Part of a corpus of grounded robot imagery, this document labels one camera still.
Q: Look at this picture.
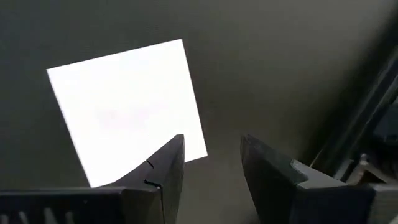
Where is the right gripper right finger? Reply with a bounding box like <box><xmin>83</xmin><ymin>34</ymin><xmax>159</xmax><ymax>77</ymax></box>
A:
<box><xmin>240</xmin><ymin>134</ymin><xmax>398</xmax><ymax>224</ymax></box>

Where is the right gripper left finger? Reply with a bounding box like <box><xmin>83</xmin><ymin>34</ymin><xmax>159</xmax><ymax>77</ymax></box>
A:
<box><xmin>0</xmin><ymin>134</ymin><xmax>186</xmax><ymax>224</ymax></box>

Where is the white sticky note pad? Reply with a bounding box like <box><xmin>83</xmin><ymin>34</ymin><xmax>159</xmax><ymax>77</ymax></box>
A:
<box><xmin>45</xmin><ymin>38</ymin><xmax>208</xmax><ymax>189</ymax></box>

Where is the black table mat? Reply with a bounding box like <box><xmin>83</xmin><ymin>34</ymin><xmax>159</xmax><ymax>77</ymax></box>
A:
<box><xmin>0</xmin><ymin>0</ymin><xmax>398</xmax><ymax>224</ymax></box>

